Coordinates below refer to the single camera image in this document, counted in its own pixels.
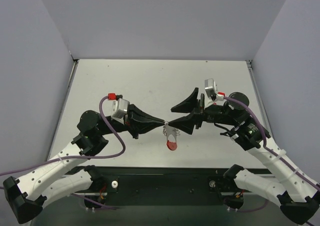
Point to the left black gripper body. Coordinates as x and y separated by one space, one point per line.
131 121

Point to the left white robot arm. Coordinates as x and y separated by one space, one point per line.
45 183

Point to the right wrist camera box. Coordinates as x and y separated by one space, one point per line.
212 89

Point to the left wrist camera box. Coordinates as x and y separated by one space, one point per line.
119 107

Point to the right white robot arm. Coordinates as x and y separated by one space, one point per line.
296 194

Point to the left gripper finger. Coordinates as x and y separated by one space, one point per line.
137 116
138 128

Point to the silver keyring with red tag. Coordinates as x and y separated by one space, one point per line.
171 134

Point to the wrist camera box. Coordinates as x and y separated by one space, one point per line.
119 107
212 89

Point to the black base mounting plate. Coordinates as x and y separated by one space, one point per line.
154 186

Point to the aluminium frame rail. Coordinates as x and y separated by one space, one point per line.
258 96

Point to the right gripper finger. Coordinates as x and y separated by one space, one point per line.
187 105
185 124

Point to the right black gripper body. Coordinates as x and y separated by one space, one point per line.
199 112

